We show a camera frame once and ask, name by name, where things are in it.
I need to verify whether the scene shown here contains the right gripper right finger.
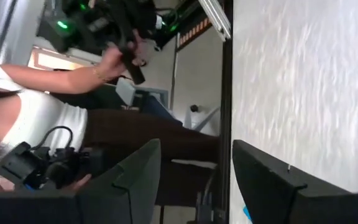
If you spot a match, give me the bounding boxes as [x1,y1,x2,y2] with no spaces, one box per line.
[232,139,351,224]

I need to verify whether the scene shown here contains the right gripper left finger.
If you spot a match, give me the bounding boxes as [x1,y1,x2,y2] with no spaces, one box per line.
[79,138,162,224]

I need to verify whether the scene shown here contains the blue block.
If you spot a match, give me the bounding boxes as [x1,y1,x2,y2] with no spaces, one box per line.
[242,205,253,223]

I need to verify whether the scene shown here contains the white box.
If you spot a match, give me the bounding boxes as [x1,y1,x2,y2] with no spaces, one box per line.
[115,77,137,107]

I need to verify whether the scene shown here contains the person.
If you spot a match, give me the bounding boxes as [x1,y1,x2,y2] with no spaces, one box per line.
[0,43,221,192]

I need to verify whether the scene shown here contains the black frame crossbar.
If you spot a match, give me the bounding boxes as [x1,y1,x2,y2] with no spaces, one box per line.
[214,0,234,224]

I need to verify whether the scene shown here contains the silver aluminium bracket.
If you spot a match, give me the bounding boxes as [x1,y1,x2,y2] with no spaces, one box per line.
[197,0,232,42]

